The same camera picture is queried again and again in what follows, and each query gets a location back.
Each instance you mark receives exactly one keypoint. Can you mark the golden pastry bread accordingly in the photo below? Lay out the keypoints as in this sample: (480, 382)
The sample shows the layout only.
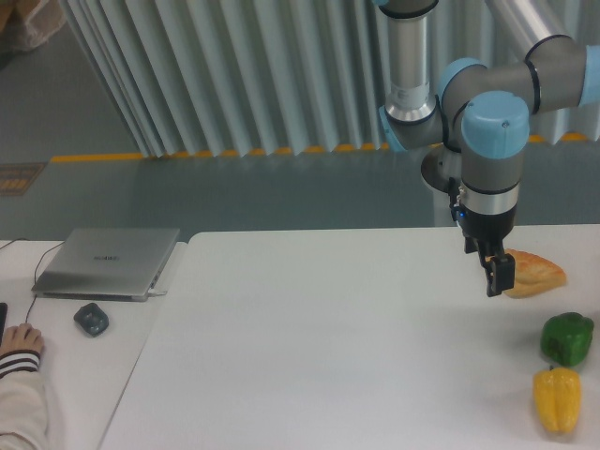
(534, 275)

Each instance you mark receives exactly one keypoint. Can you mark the dark grey earbuds case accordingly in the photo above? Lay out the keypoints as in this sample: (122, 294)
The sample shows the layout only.
(92, 320)

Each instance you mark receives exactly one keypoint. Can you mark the white folding screen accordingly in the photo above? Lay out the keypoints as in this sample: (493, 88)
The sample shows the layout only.
(220, 76)

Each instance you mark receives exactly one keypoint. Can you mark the yellow bell pepper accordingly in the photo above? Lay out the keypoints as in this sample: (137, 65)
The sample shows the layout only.
(557, 398)

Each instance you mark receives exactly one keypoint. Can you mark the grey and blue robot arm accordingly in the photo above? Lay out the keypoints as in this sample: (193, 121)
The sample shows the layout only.
(482, 115)

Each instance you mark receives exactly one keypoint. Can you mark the white usb dongle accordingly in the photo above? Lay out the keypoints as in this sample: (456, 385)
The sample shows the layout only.
(156, 293)

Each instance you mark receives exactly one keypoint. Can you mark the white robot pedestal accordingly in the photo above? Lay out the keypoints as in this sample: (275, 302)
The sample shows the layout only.
(440, 194)

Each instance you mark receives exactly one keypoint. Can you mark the green bell pepper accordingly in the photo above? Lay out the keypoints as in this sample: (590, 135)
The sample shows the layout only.
(566, 338)

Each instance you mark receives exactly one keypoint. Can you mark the silver closed laptop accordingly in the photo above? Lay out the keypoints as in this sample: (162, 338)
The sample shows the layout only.
(120, 264)

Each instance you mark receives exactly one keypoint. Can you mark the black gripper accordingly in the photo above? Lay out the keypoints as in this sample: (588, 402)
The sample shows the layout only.
(485, 234)

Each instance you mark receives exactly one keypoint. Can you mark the black keyboard edge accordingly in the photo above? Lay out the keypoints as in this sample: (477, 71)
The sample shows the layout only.
(3, 319)

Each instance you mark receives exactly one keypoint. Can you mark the person's hand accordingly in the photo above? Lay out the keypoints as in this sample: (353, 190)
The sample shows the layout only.
(22, 342)

